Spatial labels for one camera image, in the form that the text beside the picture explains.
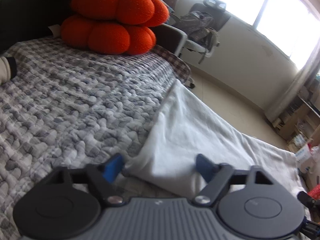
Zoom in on grey quilted blanket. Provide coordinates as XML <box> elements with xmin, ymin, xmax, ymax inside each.
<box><xmin>0</xmin><ymin>36</ymin><xmax>190</xmax><ymax>240</ymax></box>

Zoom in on plain grey curtain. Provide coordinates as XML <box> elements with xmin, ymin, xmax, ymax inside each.
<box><xmin>265</xmin><ymin>50</ymin><xmax>320</xmax><ymax>123</ymax></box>

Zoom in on white paper bag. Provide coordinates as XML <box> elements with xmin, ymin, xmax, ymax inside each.
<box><xmin>295</xmin><ymin>140</ymin><xmax>320</xmax><ymax>174</ymax></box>

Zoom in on checkered bed sheet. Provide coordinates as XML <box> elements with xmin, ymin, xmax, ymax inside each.
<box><xmin>152</xmin><ymin>45</ymin><xmax>192</xmax><ymax>83</ymax></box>

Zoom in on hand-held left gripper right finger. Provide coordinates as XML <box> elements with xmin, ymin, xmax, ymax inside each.
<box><xmin>192</xmin><ymin>154</ymin><xmax>277</xmax><ymax>205</ymax></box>

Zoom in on wide window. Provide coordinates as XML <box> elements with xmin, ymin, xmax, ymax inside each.
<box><xmin>184</xmin><ymin>0</ymin><xmax>320</xmax><ymax>67</ymax></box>

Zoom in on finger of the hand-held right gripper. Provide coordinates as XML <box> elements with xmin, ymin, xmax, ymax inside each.
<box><xmin>301</xmin><ymin>220</ymin><xmax>320</xmax><ymax>235</ymax></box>
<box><xmin>297</xmin><ymin>191</ymin><xmax>320</xmax><ymax>207</ymax></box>

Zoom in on red bag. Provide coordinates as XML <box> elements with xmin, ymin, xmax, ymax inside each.
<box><xmin>307</xmin><ymin>184</ymin><xmax>320</xmax><ymax>200</ymax></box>

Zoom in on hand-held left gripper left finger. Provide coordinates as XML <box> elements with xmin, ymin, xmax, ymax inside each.
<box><xmin>49</xmin><ymin>153</ymin><xmax>125</xmax><ymax>206</ymax></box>

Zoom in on grey office chair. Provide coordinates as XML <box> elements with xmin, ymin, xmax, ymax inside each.
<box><xmin>170</xmin><ymin>0</ymin><xmax>232</xmax><ymax>89</ymax></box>

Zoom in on white sweatshirt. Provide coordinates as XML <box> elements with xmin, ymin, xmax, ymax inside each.
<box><xmin>122</xmin><ymin>79</ymin><xmax>312</xmax><ymax>205</ymax></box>

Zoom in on wooden shelf unit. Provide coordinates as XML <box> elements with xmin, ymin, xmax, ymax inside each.
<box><xmin>272</xmin><ymin>80</ymin><xmax>320</xmax><ymax>150</ymax></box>

